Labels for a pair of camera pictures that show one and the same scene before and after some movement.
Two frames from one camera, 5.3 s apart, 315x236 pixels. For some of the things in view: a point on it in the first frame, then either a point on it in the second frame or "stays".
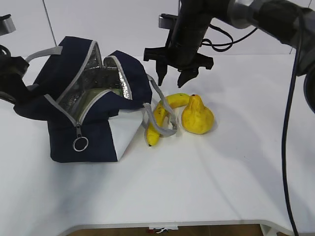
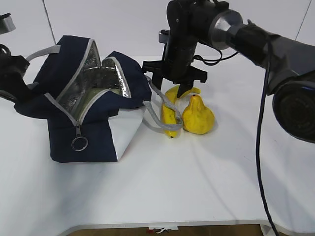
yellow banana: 173,100 -> 168,115
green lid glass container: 90,96 stays
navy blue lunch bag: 93,105 stays
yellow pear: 197,118 stays
